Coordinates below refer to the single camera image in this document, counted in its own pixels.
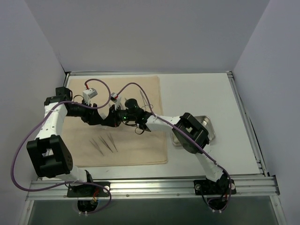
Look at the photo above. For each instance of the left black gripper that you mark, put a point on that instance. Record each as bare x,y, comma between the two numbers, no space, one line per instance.
88,115

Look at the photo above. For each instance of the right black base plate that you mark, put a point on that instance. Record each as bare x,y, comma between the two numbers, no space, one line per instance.
208,187

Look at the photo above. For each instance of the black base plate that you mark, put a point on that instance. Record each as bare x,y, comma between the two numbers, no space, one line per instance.
208,187
101,189

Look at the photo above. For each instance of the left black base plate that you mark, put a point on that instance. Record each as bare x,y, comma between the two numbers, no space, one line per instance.
101,189

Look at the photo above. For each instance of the steel tweezers left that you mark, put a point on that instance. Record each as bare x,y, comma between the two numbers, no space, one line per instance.
96,146

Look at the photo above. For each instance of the aluminium front rail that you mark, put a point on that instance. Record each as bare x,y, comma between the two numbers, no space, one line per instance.
167,188

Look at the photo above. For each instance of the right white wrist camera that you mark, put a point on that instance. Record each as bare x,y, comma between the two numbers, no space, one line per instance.
116,100

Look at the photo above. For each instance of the aluminium right side rail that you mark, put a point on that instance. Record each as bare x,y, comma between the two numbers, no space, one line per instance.
249,127

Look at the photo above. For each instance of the beige cloth mat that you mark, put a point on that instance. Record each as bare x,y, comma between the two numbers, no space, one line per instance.
134,146

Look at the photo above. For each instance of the steel tweezers right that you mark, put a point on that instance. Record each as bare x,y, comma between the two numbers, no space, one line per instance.
112,141

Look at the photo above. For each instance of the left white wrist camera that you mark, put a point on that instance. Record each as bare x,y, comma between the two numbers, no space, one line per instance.
88,94

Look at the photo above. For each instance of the steel tweezers middle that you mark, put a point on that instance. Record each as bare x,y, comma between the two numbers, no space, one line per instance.
105,144

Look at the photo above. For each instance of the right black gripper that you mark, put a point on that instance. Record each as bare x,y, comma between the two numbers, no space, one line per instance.
115,116

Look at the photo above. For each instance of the stainless steel tray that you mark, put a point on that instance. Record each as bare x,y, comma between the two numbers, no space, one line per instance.
206,122

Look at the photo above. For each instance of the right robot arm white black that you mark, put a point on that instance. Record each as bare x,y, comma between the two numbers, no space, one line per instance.
192,135

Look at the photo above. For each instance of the steel tweezers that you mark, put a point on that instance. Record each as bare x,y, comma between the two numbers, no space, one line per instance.
105,144
112,141
96,146

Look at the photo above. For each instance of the aluminium rail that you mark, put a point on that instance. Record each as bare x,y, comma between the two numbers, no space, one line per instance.
167,188
249,127

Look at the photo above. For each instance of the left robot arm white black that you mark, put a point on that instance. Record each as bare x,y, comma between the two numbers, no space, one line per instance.
48,153

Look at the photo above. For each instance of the steel hemostat forceps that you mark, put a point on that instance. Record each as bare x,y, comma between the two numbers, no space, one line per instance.
146,106

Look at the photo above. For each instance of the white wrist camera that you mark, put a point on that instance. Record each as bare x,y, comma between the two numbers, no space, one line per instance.
116,100
88,94

